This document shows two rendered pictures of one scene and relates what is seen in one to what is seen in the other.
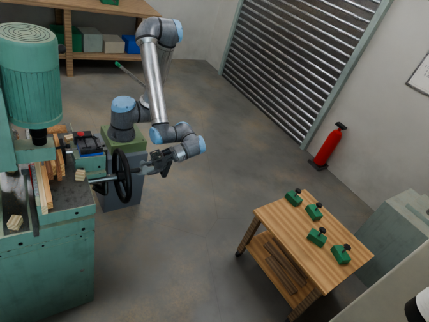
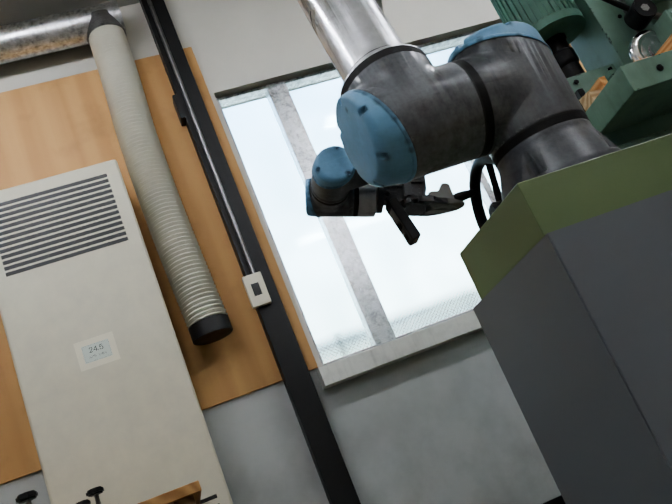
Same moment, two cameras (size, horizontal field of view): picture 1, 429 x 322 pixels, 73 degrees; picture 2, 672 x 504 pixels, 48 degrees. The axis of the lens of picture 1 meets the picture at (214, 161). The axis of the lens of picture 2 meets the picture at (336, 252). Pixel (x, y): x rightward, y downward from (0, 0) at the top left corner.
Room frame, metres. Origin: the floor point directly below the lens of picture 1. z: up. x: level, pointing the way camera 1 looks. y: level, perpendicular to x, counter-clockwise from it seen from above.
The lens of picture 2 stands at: (2.71, 0.89, 0.35)
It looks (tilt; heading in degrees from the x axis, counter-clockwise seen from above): 18 degrees up; 209
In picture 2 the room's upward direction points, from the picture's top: 23 degrees counter-clockwise
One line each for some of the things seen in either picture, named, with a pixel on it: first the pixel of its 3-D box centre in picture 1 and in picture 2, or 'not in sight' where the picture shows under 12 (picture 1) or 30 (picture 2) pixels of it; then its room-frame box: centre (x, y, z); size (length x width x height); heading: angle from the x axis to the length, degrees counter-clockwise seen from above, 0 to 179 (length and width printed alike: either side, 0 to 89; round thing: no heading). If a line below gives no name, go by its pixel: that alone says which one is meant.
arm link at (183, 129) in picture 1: (183, 133); (336, 174); (1.31, 0.21, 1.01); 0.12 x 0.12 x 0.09; 42
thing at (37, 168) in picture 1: (36, 159); not in sight; (0.87, 0.75, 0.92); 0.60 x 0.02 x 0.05; 41
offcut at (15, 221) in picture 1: (15, 222); not in sight; (0.62, 0.67, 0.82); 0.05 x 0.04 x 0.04; 15
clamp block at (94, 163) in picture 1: (87, 154); not in sight; (1.01, 0.59, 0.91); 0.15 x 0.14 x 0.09; 41
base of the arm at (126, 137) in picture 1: (121, 128); (553, 167); (1.60, 0.68, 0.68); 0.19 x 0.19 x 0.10
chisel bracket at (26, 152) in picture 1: (35, 151); (592, 91); (0.81, 0.70, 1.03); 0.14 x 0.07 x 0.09; 131
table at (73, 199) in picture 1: (68, 164); (589, 146); (0.95, 0.65, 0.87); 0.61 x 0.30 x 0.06; 41
